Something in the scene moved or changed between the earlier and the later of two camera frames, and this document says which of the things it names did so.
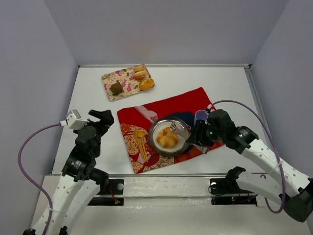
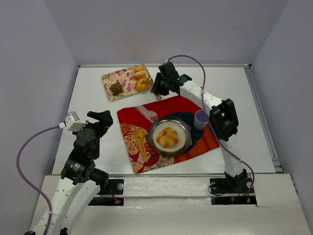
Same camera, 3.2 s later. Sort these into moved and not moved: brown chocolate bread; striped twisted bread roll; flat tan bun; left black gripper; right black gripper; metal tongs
Moved: right black gripper; metal tongs
Not moved: brown chocolate bread; striped twisted bread roll; flat tan bun; left black gripper
